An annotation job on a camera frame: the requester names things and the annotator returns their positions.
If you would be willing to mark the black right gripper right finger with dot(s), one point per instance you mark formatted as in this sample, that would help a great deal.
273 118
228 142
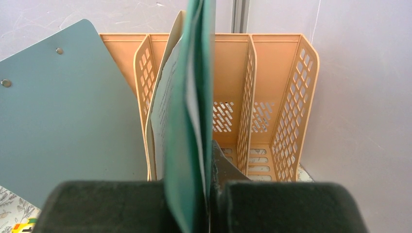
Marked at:
240 205

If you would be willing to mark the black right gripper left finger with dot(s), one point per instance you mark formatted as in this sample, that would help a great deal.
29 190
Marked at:
106 207

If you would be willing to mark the teal file folder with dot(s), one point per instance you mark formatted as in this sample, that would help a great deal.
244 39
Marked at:
188 153

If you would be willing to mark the light blue clipboard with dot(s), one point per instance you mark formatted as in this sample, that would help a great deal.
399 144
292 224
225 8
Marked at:
68 114

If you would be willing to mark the beige file folder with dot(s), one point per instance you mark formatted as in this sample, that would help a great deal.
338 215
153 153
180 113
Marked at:
159 101

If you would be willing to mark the yellow owl eraser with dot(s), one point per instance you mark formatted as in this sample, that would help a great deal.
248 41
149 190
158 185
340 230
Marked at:
24 227

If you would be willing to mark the floral patterned table mat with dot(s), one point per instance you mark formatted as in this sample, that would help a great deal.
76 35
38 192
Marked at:
15 210

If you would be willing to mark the orange plastic file organizer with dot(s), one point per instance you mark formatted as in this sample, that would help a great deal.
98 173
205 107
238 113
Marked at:
263 90

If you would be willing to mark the left aluminium frame post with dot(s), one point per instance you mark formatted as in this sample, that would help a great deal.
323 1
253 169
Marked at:
240 12

